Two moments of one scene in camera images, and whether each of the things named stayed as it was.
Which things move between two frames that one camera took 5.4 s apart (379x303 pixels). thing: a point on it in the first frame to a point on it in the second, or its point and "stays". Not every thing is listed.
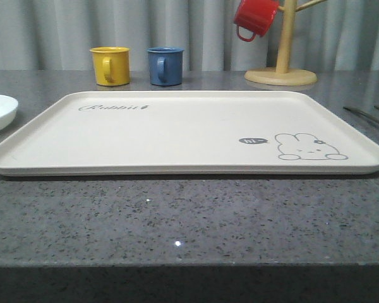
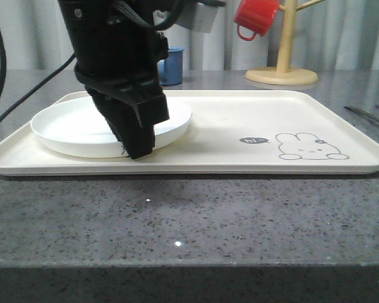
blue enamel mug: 165,65 stays
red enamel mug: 255,17 stays
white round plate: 2,111 to 76,125
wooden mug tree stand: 281,75 stays
